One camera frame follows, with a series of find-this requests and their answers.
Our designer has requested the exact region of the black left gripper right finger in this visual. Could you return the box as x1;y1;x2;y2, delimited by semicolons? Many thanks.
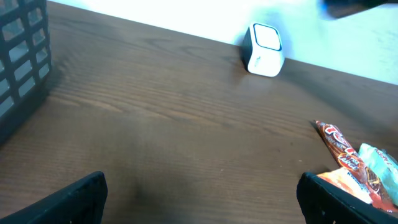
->
296;172;397;224

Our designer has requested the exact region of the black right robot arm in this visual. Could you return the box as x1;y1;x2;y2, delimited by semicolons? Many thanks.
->
321;0;397;19

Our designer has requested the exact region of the small orange box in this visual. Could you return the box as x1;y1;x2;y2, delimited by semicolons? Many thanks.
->
317;168;373;204

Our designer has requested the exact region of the grey plastic basket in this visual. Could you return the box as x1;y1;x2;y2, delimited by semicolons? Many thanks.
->
1;0;52;144

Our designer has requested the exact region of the light green tissue pack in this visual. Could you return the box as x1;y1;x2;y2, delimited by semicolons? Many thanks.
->
359;143;397;205

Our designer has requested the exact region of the red chocolate bar wrapper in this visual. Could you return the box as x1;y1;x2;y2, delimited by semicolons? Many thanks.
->
315;121;397;213

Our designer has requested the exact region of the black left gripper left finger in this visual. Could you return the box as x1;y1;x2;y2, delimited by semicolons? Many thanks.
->
1;171;108;224

